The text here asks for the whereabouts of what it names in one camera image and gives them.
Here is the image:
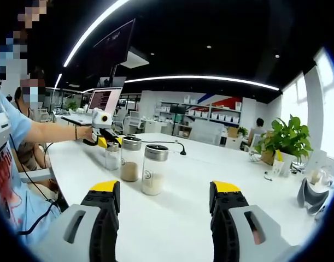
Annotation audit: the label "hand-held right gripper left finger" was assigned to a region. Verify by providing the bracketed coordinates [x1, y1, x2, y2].
[31, 180, 121, 262]

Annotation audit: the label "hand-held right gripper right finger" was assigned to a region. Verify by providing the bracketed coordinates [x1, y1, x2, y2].
[209, 180, 303, 262]

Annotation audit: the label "small glass seasoning bottle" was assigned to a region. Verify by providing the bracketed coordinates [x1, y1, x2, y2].
[104, 142, 121, 172]

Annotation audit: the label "tall seasoning bottle brown contents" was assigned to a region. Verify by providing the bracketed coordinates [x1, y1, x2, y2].
[120, 136, 143, 183]

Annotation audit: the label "tall seasoning bottle white contents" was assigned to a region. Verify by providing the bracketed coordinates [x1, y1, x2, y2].
[140, 144, 169, 197]

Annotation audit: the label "person's left hand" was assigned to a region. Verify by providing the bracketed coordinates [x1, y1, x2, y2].
[78, 126, 96, 144]

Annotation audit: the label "white open laptop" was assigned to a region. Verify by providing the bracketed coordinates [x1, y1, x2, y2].
[60, 86, 124, 127]

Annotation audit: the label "small black display screen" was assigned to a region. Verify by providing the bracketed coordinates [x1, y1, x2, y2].
[98, 76, 127, 88]

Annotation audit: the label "grey curved device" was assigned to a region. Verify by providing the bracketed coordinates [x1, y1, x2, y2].
[296, 177, 331, 216]

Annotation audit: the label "white ceiling air vent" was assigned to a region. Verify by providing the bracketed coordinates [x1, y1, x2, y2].
[120, 47, 150, 69]

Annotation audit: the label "black monitor on pole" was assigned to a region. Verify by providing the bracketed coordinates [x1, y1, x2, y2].
[169, 105, 187, 115]

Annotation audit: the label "brown cardboard box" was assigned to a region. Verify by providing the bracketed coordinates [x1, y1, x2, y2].
[261, 132, 277, 166]

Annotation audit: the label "large black monitor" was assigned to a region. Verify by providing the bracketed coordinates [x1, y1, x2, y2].
[91, 18, 136, 80]

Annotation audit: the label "person in blue shirt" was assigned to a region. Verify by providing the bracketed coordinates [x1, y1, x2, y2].
[0, 84, 61, 241]

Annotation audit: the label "long ceiling light strip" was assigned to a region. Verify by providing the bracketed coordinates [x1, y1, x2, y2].
[124, 75, 280, 91]
[63, 0, 131, 68]

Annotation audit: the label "grey storage shelf rack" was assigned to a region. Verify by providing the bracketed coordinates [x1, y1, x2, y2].
[155, 100, 243, 137]

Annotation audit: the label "potted green plant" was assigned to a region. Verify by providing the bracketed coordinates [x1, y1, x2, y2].
[254, 114, 314, 177]

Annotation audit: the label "row of white storage bins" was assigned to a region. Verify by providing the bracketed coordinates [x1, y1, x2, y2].
[187, 109, 241, 123]

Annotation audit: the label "narrow bright window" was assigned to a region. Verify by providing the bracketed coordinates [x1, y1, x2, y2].
[280, 73, 310, 127]

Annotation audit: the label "large bright window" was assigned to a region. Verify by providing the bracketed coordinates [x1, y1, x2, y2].
[313, 47, 334, 162]

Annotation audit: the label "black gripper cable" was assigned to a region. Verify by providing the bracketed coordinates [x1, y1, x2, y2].
[8, 130, 63, 235]

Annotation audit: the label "black table cable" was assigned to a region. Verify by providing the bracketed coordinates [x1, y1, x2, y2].
[141, 139, 188, 157]

